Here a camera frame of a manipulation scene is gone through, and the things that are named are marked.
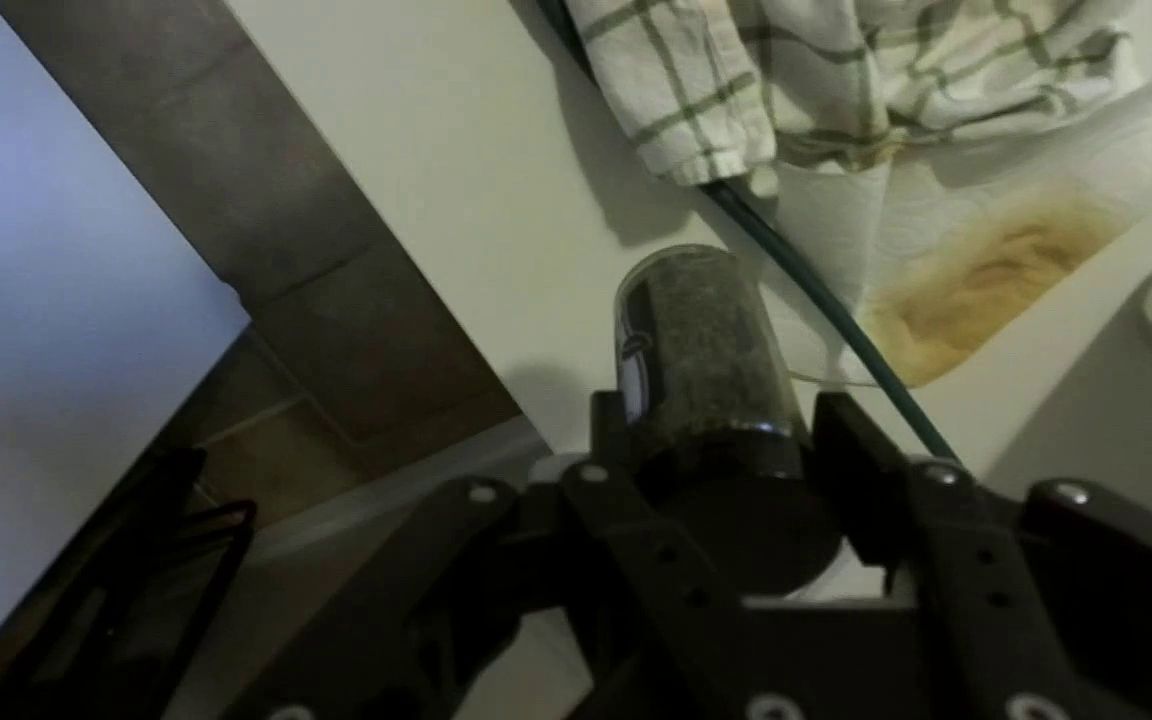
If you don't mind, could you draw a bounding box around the checkered dish towel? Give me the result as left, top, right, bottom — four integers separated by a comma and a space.
560, 0, 1144, 188

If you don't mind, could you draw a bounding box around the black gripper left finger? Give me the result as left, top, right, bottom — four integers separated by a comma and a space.
560, 393, 791, 720

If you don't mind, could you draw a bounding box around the black power cable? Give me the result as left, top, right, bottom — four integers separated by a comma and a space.
532, 0, 958, 464

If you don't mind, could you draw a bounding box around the glass pepper shaker container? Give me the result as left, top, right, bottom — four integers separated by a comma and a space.
614, 245, 839, 595

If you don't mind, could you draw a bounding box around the white refrigerator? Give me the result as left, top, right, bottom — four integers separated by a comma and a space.
0, 17, 247, 630

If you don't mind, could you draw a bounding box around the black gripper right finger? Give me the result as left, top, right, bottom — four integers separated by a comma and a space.
807, 393, 1090, 720

